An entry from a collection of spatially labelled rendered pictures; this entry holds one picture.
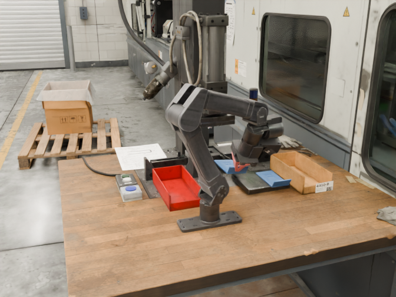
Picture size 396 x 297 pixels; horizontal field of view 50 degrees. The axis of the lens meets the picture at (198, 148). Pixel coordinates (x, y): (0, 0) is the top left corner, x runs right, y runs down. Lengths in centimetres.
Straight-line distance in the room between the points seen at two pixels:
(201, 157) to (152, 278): 36
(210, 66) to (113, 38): 925
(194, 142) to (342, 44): 101
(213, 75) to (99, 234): 71
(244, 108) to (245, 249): 41
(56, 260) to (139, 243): 169
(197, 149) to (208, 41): 52
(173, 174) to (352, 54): 90
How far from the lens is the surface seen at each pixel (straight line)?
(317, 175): 168
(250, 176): 165
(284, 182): 157
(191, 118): 114
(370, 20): 176
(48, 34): 1072
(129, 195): 150
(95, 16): 1075
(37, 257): 299
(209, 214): 131
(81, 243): 130
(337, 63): 202
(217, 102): 120
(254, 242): 127
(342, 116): 199
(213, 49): 158
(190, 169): 169
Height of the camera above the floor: 157
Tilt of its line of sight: 20 degrees down
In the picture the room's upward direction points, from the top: straight up
